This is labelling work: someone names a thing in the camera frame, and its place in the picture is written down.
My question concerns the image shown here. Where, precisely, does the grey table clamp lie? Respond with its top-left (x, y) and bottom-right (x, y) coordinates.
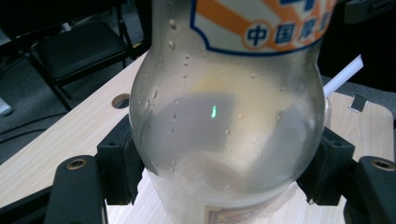
top-left (347, 93), bottom-right (369, 113)

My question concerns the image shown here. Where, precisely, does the black floor cable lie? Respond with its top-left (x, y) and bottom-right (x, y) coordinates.
top-left (0, 111), bottom-right (69, 145)

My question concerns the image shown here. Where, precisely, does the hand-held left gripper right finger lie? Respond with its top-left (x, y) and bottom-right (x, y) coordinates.
top-left (294, 125), bottom-right (357, 207)

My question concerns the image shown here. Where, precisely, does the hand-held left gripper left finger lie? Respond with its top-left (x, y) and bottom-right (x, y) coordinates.
top-left (96, 113), bottom-right (146, 206)

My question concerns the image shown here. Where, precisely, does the white drinking straw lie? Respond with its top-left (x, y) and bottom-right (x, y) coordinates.
top-left (322, 53), bottom-right (365, 98)

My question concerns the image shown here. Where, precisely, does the black folding chair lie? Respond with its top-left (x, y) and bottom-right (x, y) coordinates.
top-left (27, 0), bottom-right (138, 112)

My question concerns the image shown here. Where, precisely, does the clear bottle with red cap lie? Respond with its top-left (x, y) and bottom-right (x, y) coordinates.
top-left (128, 0), bottom-right (339, 224)

